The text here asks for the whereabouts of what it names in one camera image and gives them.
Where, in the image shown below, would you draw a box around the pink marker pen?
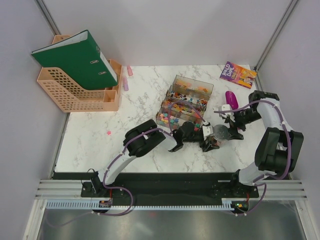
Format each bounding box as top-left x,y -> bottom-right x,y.
122,76 -> 129,91
127,65 -> 133,77

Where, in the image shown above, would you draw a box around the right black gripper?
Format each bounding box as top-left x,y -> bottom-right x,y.
224,108 -> 262,141

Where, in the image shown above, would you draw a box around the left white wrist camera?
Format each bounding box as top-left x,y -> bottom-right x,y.
202,121 -> 214,139

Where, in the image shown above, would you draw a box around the aluminium rail frame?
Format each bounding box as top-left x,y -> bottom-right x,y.
23,173 -> 307,240

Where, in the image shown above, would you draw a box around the peach plastic file rack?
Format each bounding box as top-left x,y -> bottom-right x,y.
37,35 -> 122,113

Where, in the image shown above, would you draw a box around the green lever arch binder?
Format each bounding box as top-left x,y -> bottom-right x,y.
31,29 -> 118,91

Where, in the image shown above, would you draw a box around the clear bin opaque star candies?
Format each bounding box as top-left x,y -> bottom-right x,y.
156,111 -> 202,129

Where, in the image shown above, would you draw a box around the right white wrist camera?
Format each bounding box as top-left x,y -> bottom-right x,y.
218,104 -> 234,120

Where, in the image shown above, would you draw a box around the magenta plastic scoop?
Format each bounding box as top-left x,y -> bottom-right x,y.
225,90 -> 239,110

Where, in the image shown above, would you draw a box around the clear bin lollipops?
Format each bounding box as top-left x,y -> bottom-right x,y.
166,85 -> 210,107

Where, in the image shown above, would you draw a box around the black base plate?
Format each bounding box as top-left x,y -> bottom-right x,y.
81,172 -> 259,208

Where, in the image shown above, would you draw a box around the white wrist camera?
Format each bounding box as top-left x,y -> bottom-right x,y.
218,104 -> 234,120
202,121 -> 214,139

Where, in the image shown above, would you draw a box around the white slotted cable duct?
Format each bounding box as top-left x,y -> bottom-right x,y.
46,197 -> 231,210

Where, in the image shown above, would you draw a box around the clear bin translucent star candies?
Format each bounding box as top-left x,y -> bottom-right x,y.
161,100 -> 207,118

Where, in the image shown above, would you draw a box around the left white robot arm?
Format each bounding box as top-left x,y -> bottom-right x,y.
90,119 -> 220,197

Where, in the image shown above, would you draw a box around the clear jar lid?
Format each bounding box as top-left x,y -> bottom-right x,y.
213,124 -> 229,142

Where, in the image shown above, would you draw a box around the clear bin popsicle candies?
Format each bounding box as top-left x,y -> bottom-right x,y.
172,75 -> 214,96

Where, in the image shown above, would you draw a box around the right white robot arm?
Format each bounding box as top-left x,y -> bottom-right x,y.
218,90 -> 304,197

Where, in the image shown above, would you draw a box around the Roald Dahl paperback book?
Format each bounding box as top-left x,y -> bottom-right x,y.
219,61 -> 257,89

